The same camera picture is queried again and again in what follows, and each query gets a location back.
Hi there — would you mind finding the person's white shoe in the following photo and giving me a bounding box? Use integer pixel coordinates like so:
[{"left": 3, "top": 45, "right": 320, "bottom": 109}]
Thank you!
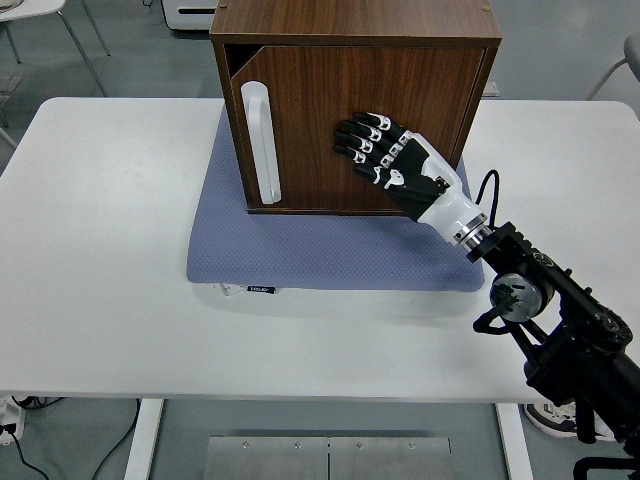
[{"left": 523, "top": 399, "right": 616, "bottom": 440}]

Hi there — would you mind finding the grey chair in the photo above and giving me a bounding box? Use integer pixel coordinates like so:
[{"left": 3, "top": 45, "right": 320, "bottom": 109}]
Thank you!
[{"left": 584, "top": 32, "right": 640, "bottom": 101}]

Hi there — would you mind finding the brown wooden cabinet door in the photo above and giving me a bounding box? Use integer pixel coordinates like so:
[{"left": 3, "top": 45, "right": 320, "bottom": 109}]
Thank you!
[{"left": 230, "top": 44, "right": 486, "bottom": 211}]

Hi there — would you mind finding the black power cable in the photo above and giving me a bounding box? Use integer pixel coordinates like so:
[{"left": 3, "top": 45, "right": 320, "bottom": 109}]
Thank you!
[
  {"left": 2, "top": 424, "right": 51, "bottom": 480},
  {"left": 92, "top": 398, "right": 142, "bottom": 480}
]

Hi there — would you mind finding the white chair with metal legs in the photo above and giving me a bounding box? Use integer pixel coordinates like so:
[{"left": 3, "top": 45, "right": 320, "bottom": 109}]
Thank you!
[{"left": 0, "top": 0, "right": 111, "bottom": 99}]

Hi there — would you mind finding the white door handle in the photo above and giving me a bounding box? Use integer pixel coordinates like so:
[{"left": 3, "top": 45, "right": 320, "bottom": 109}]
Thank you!
[{"left": 240, "top": 81, "right": 283, "bottom": 205}]

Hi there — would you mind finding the white table leg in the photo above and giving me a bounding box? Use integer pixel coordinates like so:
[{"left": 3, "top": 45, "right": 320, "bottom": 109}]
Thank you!
[
  {"left": 496, "top": 402, "right": 535, "bottom": 480},
  {"left": 123, "top": 399, "right": 165, "bottom": 480}
]

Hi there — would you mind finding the brown wooden cabinet body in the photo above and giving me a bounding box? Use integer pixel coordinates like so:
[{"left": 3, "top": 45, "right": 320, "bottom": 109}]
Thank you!
[{"left": 209, "top": 0, "right": 504, "bottom": 216}]

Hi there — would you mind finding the blue-grey textured mat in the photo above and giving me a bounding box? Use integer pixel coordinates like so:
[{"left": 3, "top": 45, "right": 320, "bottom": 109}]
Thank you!
[{"left": 185, "top": 107, "right": 486, "bottom": 292}]

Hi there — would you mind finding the white power strip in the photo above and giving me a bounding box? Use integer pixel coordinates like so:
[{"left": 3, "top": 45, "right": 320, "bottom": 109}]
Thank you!
[{"left": 0, "top": 397, "right": 26, "bottom": 446}]

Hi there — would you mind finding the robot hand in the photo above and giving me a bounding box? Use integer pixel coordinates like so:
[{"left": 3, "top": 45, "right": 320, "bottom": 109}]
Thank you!
[{"left": 332, "top": 112, "right": 482, "bottom": 241}]

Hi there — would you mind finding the white appliance with slot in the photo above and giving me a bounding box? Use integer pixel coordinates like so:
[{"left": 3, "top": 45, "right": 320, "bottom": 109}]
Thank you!
[{"left": 162, "top": 0, "right": 221, "bottom": 34}]

